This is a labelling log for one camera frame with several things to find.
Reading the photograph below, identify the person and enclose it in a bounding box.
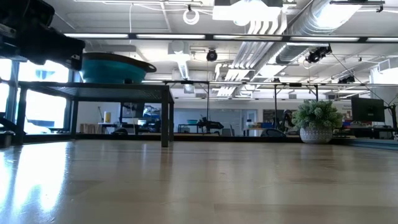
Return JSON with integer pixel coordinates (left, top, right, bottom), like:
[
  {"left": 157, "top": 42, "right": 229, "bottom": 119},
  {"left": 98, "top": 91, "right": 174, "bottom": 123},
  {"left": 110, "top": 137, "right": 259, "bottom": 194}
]
[{"left": 278, "top": 108, "right": 295, "bottom": 133}]

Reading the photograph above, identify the black background desk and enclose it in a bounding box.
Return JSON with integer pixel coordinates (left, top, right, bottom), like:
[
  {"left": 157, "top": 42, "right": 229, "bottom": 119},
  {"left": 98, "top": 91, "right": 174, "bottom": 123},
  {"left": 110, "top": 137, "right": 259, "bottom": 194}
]
[{"left": 334, "top": 126, "right": 398, "bottom": 140}]

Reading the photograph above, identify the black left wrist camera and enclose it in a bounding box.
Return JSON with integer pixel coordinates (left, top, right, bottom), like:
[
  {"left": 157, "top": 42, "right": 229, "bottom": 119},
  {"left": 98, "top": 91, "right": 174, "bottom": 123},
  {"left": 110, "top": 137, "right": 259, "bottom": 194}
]
[{"left": 0, "top": 0, "right": 55, "bottom": 32}]

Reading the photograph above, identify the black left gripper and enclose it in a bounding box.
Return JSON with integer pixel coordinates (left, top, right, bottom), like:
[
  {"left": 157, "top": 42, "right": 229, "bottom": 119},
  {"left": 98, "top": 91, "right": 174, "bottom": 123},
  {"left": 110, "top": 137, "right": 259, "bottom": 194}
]
[{"left": 0, "top": 26, "right": 85, "bottom": 71}]

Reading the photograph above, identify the white ring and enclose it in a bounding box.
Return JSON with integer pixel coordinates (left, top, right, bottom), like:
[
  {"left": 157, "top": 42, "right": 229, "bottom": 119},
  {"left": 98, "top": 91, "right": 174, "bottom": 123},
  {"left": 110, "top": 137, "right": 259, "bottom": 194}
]
[{"left": 182, "top": 7, "right": 201, "bottom": 26}]

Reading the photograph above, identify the black office chair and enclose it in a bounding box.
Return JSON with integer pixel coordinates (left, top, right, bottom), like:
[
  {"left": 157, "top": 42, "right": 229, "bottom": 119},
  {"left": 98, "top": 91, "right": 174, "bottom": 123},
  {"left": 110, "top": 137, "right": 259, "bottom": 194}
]
[{"left": 260, "top": 128, "right": 287, "bottom": 138}]

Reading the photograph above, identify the blue collapsible colander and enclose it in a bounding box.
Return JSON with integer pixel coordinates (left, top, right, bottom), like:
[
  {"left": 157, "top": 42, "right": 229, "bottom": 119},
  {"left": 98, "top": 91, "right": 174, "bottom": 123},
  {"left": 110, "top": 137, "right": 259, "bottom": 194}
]
[{"left": 79, "top": 52, "right": 157, "bottom": 84}]

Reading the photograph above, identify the blue machine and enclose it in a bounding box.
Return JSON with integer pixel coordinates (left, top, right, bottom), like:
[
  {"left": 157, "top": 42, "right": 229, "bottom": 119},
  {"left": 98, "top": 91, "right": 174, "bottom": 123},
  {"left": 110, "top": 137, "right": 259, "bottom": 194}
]
[{"left": 141, "top": 105, "right": 162, "bottom": 121}]

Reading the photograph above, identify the grey perforated metal shelf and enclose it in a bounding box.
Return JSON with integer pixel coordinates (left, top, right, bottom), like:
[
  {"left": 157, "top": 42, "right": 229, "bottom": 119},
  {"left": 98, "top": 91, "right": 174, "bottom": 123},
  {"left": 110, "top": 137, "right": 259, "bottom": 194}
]
[{"left": 15, "top": 81, "right": 175, "bottom": 147}]

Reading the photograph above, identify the black aluminium table frame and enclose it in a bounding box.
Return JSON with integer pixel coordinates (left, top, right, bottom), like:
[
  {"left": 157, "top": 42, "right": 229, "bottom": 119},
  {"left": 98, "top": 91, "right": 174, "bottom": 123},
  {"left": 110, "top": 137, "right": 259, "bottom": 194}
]
[{"left": 24, "top": 133, "right": 398, "bottom": 151}]

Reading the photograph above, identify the black computer monitor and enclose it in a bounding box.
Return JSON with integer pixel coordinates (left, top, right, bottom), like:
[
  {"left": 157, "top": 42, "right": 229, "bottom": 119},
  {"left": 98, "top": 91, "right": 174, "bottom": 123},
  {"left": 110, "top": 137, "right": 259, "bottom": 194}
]
[{"left": 351, "top": 96, "right": 386, "bottom": 123}]

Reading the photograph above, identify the green plant in white pot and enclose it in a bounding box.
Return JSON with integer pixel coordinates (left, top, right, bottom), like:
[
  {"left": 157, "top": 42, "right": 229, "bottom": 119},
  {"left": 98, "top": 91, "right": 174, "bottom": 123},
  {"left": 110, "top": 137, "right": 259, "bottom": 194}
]
[{"left": 292, "top": 99, "right": 344, "bottom": 144}]

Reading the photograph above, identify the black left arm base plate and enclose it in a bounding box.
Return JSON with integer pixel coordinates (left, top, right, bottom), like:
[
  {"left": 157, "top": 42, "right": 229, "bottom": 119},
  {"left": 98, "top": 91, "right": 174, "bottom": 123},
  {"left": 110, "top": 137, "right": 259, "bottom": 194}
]
[{"left": 0, "top": 130, "right": 16, "bottom": 149}]

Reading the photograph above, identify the black metal background frame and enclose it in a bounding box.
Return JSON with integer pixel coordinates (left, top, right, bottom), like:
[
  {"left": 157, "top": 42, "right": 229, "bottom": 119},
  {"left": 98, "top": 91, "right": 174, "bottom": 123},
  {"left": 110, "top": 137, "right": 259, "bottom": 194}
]
[{"left": 141, "top": 79, "right": 320, "bottom": 138}]

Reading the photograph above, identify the black bar with light strips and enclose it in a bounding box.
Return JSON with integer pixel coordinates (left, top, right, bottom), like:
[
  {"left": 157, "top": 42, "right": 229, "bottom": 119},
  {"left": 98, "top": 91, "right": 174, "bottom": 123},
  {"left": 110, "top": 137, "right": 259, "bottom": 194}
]
[{"left": 63, "top": 32, "right": 398, "bottom": 44}]

